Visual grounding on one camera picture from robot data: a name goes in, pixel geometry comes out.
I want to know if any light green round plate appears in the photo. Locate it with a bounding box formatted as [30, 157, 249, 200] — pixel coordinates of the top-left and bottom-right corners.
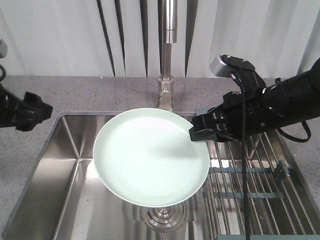
[93, 108, 210, 208]

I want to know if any steel faucet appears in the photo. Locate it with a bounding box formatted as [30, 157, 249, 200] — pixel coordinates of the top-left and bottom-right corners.
[157, 0, 178, 112]

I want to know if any white pleated curtain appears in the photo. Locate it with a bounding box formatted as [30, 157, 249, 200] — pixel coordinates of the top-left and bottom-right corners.
[0, 0, 320, 78]

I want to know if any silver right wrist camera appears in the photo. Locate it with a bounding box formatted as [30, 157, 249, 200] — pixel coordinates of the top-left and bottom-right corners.
[209, 54, 255, 78]

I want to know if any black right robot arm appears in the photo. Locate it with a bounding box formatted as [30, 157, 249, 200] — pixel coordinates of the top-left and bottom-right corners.
[189, 54, 320, 143]

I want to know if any black camera cable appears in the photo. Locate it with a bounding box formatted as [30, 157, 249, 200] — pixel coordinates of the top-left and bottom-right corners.
[231, 72, 252, 240]

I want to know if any sink drain strainer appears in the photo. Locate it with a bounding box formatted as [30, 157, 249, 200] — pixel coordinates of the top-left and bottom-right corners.
[140, 202, 187, 233]

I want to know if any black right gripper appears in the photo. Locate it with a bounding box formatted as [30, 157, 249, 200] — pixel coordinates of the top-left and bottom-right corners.
[188, 67, 265, 142]

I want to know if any metal dish drying rack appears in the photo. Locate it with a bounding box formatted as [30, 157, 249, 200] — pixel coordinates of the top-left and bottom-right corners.
[203, 131, 320, 240]

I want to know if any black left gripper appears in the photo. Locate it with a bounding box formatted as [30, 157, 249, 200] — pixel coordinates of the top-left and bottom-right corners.
[0, 86, 53, 132]

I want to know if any stainless steel sink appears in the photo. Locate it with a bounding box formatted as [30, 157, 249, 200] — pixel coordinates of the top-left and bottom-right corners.
[2, 111, 212, 240]

